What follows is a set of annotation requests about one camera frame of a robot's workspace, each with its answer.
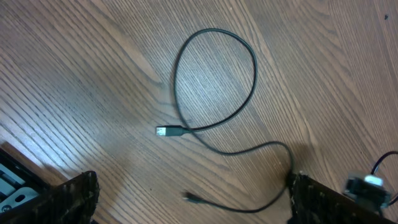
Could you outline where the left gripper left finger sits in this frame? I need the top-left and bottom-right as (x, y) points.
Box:
(1, 170), (100, 224)

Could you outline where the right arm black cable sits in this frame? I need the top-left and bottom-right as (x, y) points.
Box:
(369, 151), (398, 208)

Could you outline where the black aluminium mounting rail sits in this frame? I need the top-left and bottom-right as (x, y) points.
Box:
(1, 148), (51, 215)

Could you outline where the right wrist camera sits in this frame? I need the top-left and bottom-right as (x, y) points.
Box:
(343, 172), (391, 213)

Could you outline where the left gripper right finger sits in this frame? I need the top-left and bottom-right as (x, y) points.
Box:
(288, 174), (397, 224)

